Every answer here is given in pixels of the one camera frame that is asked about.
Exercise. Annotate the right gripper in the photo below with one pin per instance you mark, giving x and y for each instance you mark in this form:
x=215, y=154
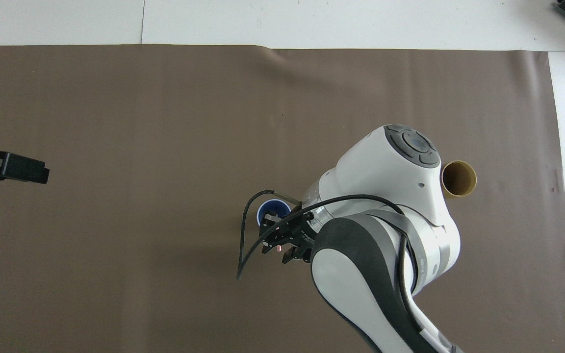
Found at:
x=298, y=234

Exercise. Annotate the brown cardboard cup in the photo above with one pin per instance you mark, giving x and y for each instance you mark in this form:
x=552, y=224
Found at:
x=459, y=179

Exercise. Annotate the blue cup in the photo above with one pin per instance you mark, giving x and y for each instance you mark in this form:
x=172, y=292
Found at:
x=267, y=208

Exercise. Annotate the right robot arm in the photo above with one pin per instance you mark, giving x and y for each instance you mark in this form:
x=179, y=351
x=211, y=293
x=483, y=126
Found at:
x=385, y=162

